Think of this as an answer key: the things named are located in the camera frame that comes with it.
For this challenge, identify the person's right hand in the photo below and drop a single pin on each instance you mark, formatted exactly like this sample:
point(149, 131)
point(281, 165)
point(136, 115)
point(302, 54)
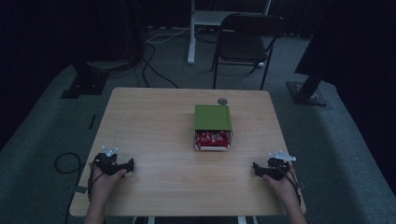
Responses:
point(285, 188)

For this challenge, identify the white drawer tray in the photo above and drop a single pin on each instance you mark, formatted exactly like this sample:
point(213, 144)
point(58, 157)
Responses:
point(213, 148)

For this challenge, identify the grey round disc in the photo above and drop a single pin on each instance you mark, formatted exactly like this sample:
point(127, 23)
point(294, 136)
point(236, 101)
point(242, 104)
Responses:
point(222, 101)

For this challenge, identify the green box sleeve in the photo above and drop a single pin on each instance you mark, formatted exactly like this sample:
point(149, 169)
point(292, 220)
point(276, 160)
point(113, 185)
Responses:
point(213, 117)

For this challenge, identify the black folding chair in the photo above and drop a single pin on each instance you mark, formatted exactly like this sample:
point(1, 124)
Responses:
point(246, 46)

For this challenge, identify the person's left hand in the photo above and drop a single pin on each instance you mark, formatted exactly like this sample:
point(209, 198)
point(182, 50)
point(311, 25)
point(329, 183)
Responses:
point(102, 185)

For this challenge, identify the white desk frame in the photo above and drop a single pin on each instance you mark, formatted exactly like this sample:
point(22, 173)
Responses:
point(191, 46)

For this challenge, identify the pile of red packets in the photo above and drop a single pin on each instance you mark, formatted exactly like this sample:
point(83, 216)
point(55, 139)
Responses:
point(212, 138)

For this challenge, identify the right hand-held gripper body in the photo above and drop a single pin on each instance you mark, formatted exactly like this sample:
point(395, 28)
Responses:
point(277, 169)

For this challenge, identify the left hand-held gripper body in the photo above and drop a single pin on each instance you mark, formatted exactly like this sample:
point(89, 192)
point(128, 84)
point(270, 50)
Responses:
point(107, 163)

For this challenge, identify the small black strip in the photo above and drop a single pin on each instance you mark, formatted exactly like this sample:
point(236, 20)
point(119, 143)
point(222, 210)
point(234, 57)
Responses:
point(92, 122)

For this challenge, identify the black stand base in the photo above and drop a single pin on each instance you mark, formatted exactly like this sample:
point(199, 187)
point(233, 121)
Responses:
point(84, 85)
point(306, 93)

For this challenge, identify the white table leg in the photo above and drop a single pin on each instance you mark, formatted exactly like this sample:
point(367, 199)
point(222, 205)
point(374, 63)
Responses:
point(150, 220)
point(242, 220)

